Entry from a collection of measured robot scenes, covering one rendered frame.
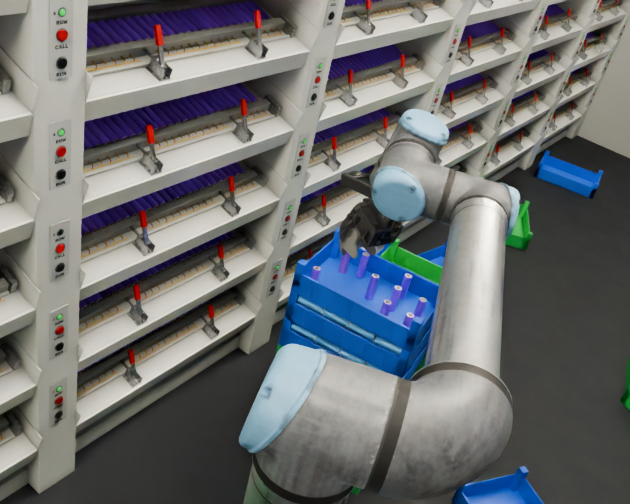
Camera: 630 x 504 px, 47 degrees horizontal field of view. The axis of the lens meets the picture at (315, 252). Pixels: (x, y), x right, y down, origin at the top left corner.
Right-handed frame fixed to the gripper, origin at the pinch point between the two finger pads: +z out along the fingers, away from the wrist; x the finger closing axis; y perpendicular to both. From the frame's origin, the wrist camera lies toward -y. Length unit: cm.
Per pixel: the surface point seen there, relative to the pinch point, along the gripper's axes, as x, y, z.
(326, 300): -3.3, 4.9, 11.7
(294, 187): 8.5, -32.7, 16.6
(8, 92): -64, -20, -27
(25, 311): -63, -5, 11
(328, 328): -2.2, 8.5, 17.8
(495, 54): 113, -79, 10
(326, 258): 6.5, -9.6, 17.1
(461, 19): 74, -67, -11
